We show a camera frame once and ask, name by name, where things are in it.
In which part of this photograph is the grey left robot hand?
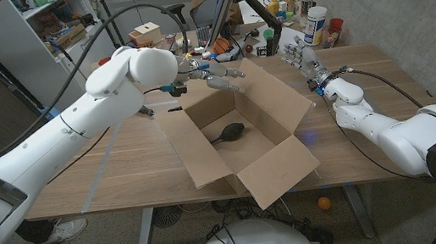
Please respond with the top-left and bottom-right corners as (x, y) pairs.
(177, 52), (249, 101)

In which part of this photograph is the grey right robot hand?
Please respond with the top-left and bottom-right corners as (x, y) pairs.
(277, 30), (337, 98)

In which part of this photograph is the black rubber air blower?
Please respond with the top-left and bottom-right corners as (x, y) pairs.
(207, 121), (248, 146)

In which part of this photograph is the small orange basketball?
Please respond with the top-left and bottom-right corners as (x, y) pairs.
(211, 36), (232, 56)

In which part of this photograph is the black keyboard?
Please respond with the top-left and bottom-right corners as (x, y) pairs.
(195, 24), (215, 48)

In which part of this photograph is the white canister blue label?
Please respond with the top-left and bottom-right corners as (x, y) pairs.
(299, 4), (333, 48)

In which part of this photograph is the white paper sheet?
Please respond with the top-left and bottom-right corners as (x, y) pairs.
(250, 24), (307, 60)

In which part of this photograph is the dark jar black lid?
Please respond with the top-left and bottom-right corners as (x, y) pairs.
(295, 0), (319, 29)

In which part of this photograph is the grey office chair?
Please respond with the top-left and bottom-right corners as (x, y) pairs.
(159, 0), (231, 36)

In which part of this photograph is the black computer monitor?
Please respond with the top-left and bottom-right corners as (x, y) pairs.
(199, 0), (250, 51)

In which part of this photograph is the yellow bottle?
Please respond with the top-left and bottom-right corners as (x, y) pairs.
(266, 0), (283, 17)

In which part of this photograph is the small light wooden box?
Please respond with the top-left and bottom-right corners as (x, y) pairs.
(127, 19), (165, 51)

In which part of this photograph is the white shelf cabinet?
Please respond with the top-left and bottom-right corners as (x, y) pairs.
(0, 0), (125, 128)

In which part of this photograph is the short grey tape strip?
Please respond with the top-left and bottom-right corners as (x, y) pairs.
(357, 80), (399, 130)

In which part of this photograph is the flat brown cardboard box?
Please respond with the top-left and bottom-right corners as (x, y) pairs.
(42, 23), (91, 55)

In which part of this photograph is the open brown cardboard box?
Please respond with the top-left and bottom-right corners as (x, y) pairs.
(148, 49), (328, 224)

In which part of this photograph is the small orange ball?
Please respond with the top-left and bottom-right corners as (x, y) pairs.
(317, 195), (333, 212)

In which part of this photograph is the grey table leg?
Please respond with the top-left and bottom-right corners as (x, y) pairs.
(130, 208), (160, 244)
(341, 181), (377, 242)

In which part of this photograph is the long grey tape strip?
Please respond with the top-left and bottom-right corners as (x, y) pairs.
(67, 98), (194, 214)

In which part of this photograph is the white sneaker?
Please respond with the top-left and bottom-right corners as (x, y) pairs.
(33, 216), (91, 244)

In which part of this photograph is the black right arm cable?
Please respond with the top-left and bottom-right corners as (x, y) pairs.
(338, 55), (436, 244)

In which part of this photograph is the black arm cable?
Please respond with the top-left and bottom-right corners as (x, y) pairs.
(0, 0), (204, 174)
(338, 55), (436, 244)

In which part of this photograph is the blue black handled screwdriver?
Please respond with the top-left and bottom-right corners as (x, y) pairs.
(137, 103), (157, 119)

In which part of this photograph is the black rod blue handle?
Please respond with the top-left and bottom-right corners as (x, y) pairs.
(47, 34), (86, 78)

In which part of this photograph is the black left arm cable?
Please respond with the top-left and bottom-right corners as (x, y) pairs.
(0, 0), (204, 174)

